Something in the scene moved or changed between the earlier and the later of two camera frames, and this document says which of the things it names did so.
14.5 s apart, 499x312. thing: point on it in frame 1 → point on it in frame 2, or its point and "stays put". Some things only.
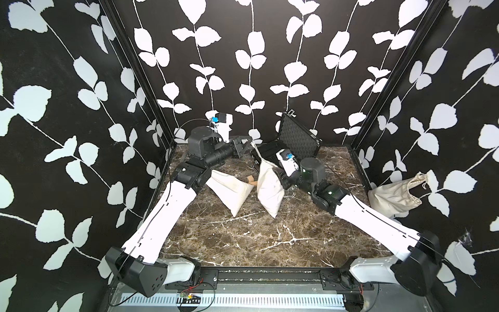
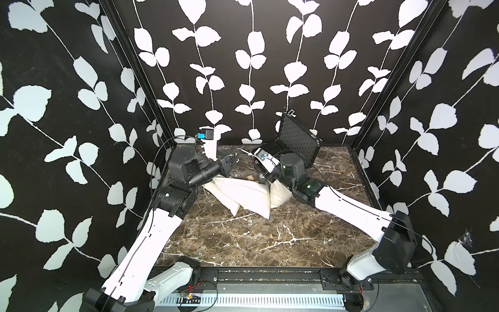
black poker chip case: (293, 134) stays put
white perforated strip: (297, 300) stays put
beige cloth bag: (394, 199) → (251, 195)
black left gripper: (240, 149) → (227, 164)
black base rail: (331, 278) stays put
